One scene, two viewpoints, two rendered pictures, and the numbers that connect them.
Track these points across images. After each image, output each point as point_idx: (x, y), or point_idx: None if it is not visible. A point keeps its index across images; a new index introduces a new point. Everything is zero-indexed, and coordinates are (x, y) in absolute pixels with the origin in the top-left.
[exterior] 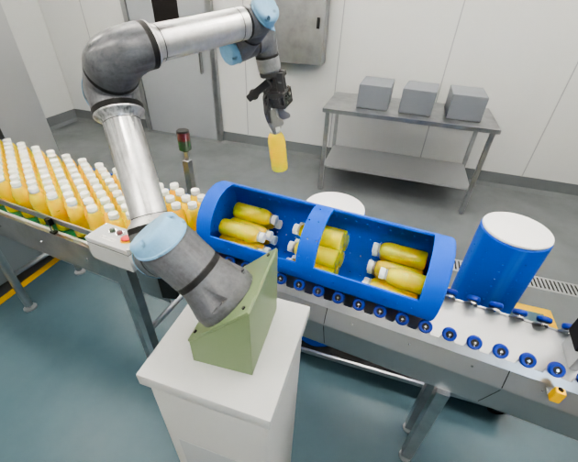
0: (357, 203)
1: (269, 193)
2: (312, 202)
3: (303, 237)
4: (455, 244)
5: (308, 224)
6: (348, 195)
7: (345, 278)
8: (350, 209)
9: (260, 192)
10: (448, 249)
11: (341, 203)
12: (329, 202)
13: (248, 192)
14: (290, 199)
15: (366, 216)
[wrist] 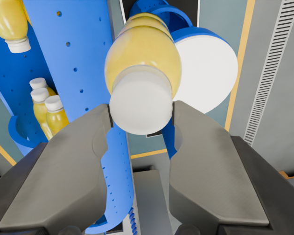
0: (212, 104)
1: (45, 58)
2: (194, 48)
3: (14, 141)
4: (101, 232)
5: (27, 150)
6: (229, 88)
7: None
8: (192, 102)
9: (34, 31)
10: (89, 231)
11: (203, 88)
12: (203, 72)
13: None
14: (62, 104)
15: None
